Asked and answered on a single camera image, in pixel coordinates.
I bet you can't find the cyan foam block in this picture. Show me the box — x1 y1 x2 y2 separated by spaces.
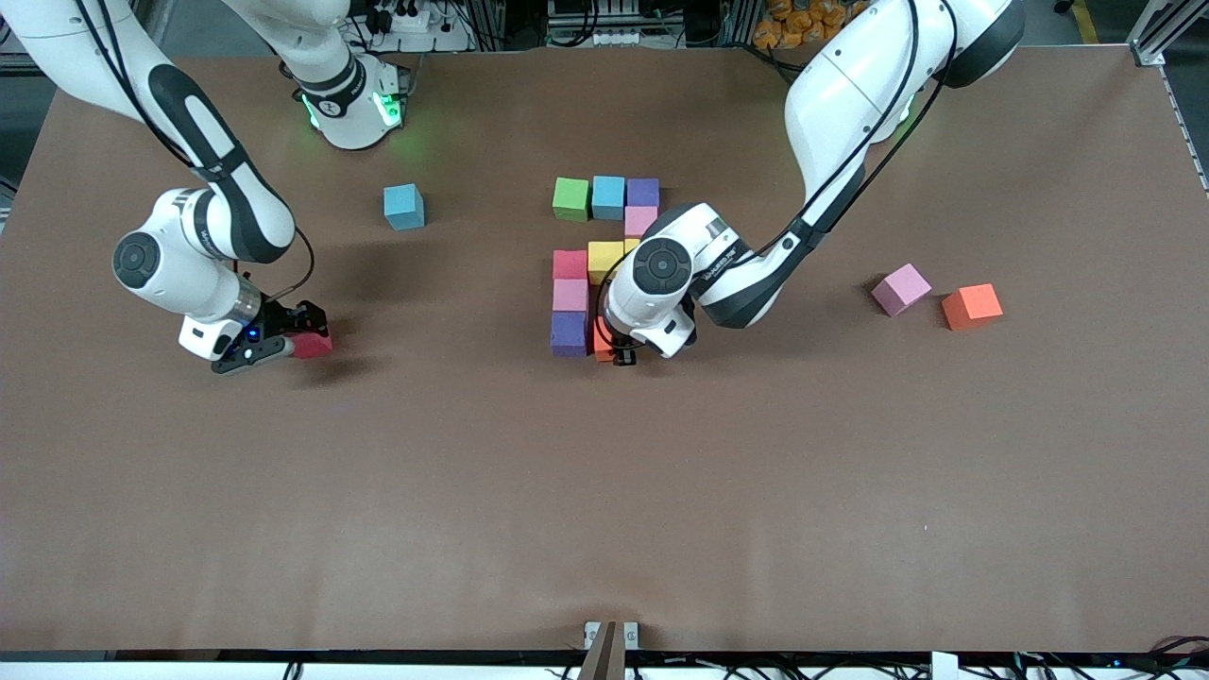
591 175 627 221
383 183 426 232

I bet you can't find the green foam block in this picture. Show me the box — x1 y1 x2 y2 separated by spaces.
553 177 592 224

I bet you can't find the brown table cover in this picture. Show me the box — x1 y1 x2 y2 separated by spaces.
0 47 1209 655

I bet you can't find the white electrical box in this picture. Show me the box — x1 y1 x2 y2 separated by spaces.
548 0 643 48

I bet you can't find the white power strip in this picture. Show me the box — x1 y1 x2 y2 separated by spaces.
345 0 473 53

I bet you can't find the orange crinkled bag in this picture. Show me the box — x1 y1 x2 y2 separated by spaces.
753 0 870 50

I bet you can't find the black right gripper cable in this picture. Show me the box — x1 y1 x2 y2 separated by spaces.
266 227 315 301

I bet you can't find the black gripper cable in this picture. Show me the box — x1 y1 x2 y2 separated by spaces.
266 227 315 301
595 0 960 327

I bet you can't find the camera mount post with bracket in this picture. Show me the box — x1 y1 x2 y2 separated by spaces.
583 620 640 680

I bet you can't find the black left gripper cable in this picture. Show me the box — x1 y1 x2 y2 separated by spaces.
595 0 960 327

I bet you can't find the aluminium frame profile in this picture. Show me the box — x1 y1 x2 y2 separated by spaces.
1126 0 1209 69
0 0 143 78

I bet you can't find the aluminium table edge rail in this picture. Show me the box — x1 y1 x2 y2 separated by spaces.
1158 64 1209 197

